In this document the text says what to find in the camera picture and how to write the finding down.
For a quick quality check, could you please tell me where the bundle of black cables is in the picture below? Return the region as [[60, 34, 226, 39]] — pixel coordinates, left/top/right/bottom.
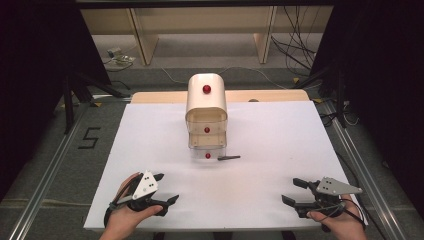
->
[[270, 5, 318, 78]]

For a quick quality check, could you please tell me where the cream mini drawer cabinet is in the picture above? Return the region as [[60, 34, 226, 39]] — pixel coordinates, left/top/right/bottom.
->
[[184, 72, 229, 135]]

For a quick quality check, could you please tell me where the black tripod stand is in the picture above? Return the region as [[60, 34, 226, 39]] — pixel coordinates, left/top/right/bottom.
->
[[61, 71, 132, 135], [301, 58, 349, 129]]

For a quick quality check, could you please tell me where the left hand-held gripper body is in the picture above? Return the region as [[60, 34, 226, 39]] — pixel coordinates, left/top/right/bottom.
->
[[125, 170, 168, 216]]

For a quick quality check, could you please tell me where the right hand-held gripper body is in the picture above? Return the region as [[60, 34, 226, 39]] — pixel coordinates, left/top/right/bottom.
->
[[295, 176, 364, 219]]

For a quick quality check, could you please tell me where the dark curtain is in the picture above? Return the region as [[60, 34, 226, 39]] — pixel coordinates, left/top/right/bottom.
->
[[0, 0, 113, 203], [309, 0, 424, 211]]

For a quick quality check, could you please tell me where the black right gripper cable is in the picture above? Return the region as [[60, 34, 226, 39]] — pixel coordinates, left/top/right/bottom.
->
[[320, 199, 367, 233]]

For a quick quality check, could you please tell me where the person's left hand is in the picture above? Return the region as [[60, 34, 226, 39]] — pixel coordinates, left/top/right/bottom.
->
[[98, 172, 164, 240]]

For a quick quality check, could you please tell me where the person's right hand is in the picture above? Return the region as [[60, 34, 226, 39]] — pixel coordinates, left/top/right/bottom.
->
[[306, 194, 368, 240]]

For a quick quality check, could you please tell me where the clear drawer with red knob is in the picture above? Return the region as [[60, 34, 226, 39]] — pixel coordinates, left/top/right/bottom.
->
[[187, 131, 228, 161], [185, 110, 229, 135]]

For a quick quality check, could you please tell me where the aluminium floor rail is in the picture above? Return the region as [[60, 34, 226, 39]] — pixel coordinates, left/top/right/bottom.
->
[[6, 103, 93, 240], [321, 99, 408, 240]]

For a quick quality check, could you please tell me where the white power adapter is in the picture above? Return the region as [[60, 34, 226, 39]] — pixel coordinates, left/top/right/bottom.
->
[[102, 47, 137, 73]]

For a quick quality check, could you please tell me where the light wooden table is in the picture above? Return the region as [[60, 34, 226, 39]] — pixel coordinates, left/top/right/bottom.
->
[[130, 88, 311, 105]]

